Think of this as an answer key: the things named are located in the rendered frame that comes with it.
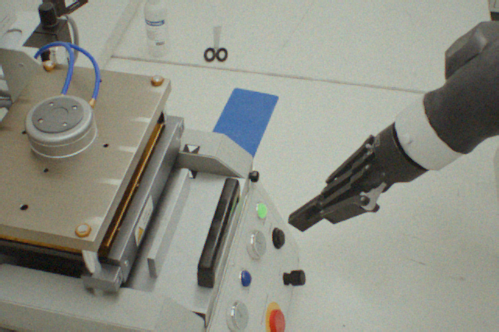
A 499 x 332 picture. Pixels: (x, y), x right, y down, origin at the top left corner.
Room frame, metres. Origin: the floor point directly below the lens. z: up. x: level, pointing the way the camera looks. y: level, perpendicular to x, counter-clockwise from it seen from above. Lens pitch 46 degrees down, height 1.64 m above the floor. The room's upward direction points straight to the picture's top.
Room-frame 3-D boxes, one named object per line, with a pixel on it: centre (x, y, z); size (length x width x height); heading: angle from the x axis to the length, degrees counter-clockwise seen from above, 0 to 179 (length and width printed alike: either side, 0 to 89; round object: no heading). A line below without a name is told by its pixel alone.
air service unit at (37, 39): (0.80, 0.29, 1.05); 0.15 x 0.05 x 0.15; 168
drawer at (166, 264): (0.54, 0.17, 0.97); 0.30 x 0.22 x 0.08; 78
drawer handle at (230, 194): (0.51, 0.03, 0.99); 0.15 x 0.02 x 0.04; 168
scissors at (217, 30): (1.24, 0.07, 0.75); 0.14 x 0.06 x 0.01; 0
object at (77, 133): (0.58, 0.24, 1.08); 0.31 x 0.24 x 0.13; 168
